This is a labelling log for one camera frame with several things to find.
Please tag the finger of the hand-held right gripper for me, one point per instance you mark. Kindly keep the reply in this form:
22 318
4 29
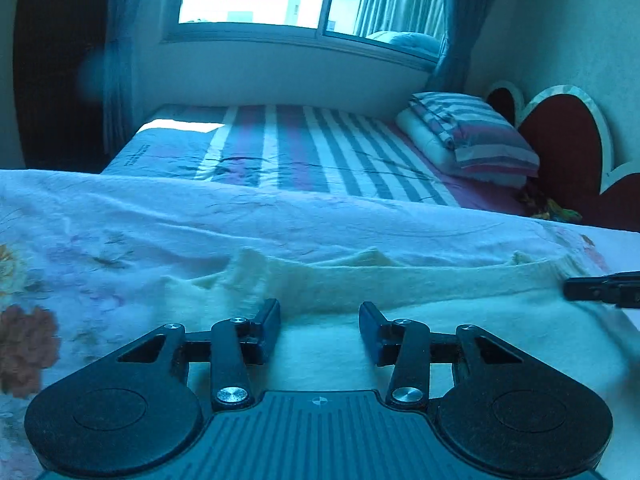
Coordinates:
595 291

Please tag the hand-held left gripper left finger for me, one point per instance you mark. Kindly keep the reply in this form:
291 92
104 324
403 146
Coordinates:
272 322

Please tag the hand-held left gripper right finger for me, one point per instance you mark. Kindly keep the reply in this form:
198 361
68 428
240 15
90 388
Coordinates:
369 322

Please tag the cream knitted sweater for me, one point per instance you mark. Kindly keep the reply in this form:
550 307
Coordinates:
450 290

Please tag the colourful crumpled cloth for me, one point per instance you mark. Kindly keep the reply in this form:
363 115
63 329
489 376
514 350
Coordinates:
550 207

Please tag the floral bed sheet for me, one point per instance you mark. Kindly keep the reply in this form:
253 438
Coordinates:
150 230

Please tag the red scalloped headboard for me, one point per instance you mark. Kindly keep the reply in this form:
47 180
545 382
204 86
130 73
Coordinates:
565 140

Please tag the striped bed sheet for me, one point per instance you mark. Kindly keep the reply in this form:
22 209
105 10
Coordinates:
300 150

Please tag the striped pillow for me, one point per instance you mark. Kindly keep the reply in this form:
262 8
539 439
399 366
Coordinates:
475 130

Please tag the blue cloth bundle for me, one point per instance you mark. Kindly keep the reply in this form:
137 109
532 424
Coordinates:
407 44

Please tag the blue curtain beside headboard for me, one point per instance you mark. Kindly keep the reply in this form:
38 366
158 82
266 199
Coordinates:
465 20

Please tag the dark wooden door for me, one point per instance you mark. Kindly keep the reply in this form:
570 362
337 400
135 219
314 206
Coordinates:
55 85

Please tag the blue curtain beside door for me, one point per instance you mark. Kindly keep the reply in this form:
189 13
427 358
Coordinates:
117 35

